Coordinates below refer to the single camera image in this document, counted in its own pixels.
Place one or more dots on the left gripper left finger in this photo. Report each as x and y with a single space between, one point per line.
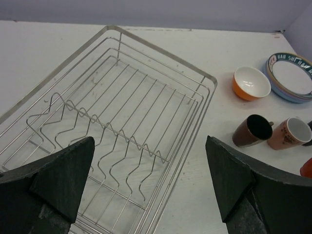
43 197

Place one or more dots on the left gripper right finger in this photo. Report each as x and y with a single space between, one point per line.
256 198

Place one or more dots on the orange red mug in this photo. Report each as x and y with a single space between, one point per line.
306 169

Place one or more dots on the brown striped mug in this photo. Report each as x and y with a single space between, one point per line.
253 130

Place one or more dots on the pink textured cup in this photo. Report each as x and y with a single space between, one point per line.
290 133

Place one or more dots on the black mug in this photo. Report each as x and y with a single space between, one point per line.
308 133

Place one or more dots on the orange bowl white inside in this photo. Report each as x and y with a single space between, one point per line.
250 84

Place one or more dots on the blue plate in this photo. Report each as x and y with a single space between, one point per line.
279 91

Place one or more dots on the dark green plate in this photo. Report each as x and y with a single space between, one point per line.
291 73

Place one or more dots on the metal wire dish rack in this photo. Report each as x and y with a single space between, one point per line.
142 105

